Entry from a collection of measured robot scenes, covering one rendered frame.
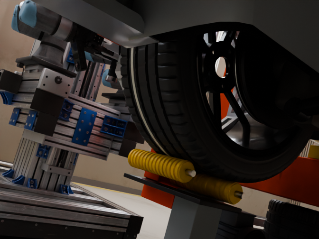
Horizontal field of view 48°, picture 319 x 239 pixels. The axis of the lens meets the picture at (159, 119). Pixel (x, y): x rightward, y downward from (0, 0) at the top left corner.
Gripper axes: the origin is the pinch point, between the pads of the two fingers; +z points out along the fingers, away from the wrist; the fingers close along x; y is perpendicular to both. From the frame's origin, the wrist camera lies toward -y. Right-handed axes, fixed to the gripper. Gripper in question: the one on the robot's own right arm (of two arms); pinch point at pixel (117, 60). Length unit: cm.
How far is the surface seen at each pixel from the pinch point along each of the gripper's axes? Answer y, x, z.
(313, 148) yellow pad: -11, -44, 63
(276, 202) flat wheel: -34, -24, 78
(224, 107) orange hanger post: 2, 4, 62
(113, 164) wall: -48, 334, 209
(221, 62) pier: 163, 316, 346
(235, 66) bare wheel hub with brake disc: -4, -53, 5
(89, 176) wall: -72, 333, 176
